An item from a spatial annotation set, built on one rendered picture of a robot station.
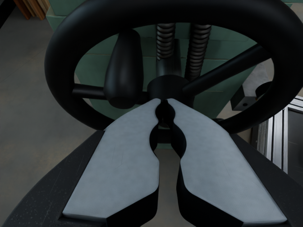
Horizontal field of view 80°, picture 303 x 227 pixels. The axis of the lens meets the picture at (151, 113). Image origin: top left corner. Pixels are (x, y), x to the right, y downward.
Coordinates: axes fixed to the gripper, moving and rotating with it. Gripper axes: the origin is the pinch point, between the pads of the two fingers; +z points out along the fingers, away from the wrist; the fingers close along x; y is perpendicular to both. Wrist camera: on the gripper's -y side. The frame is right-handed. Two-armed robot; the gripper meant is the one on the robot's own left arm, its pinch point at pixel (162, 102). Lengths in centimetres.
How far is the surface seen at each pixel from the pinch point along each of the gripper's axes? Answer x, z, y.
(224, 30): 8.3, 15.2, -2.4
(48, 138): -59, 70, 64
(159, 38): 0.0, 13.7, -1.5
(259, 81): 28.5, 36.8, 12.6
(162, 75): 0.4, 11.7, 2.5
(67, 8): -15.7, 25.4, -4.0
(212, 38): 7.0, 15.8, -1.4
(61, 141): -52, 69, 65
